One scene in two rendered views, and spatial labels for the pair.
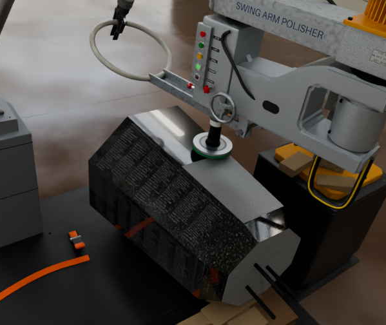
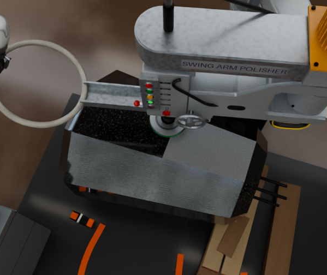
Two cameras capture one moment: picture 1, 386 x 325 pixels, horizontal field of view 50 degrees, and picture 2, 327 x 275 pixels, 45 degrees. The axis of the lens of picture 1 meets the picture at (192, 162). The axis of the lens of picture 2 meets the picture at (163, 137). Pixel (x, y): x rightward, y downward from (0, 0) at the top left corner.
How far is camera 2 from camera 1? 1.41 m
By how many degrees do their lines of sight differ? 36
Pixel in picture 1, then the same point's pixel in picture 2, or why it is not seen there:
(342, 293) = not seen: hidden behind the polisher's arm
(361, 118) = (325, 101)
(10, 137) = (2, 228)
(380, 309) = not seen: hidden behind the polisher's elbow
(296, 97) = (262, 100)
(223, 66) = (178, 96)
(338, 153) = (305, 119)
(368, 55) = not seen: outside the picture
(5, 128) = not seen: outside the picture
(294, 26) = (254, 69)
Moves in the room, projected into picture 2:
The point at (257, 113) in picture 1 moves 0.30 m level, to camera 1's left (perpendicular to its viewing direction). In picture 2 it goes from (223, 112) to (168, 142)
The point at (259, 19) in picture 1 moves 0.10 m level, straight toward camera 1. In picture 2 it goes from (213, 69) to (225, 90)
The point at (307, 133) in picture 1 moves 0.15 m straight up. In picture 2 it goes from (274, 112) to (282, 97)
